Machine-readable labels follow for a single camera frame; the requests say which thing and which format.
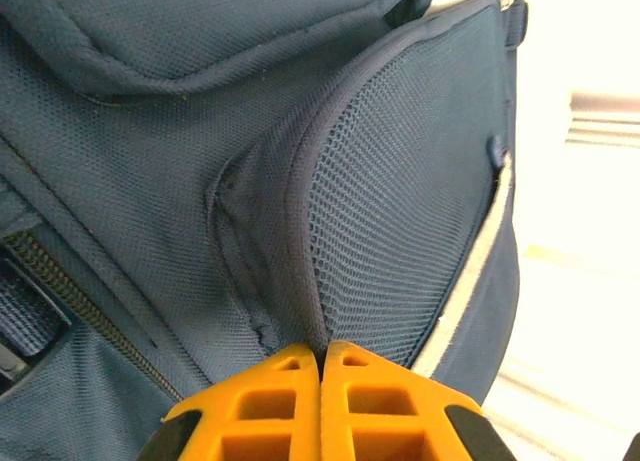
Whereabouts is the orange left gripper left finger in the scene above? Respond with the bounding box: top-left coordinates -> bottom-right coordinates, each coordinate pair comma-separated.
133,340 -> 322,461

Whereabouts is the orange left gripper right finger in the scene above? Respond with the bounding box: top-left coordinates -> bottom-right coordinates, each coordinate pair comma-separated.
319,338 -> 519,461

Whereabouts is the navy blue backpack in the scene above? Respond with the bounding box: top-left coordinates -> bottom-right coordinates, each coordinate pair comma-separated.
0,0 -> 534,461

